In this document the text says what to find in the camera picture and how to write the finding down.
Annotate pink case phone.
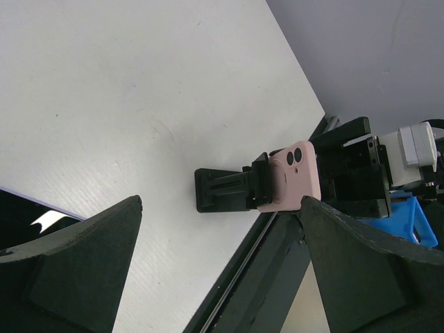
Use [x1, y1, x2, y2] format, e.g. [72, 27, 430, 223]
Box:
[257, 141, 321, 213]

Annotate black folding phone stand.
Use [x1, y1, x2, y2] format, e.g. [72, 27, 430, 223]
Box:
[194, 153, 272, 213]

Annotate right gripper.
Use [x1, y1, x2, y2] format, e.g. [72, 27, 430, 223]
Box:
[310, 117, 392, 218]

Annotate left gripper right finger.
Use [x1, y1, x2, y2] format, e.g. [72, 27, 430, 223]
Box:
[300, 196, 443, 332]

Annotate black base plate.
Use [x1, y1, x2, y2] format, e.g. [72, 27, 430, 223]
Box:
[184, 213, 310, 332]

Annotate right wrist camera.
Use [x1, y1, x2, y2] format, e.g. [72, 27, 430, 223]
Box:
[378, 121, 438, 189]

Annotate purple case phone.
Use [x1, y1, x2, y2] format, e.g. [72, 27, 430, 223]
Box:
[1, 187, 84, 250]

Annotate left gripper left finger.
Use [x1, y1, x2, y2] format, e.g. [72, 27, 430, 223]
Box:
[1, 196, 142, 332]

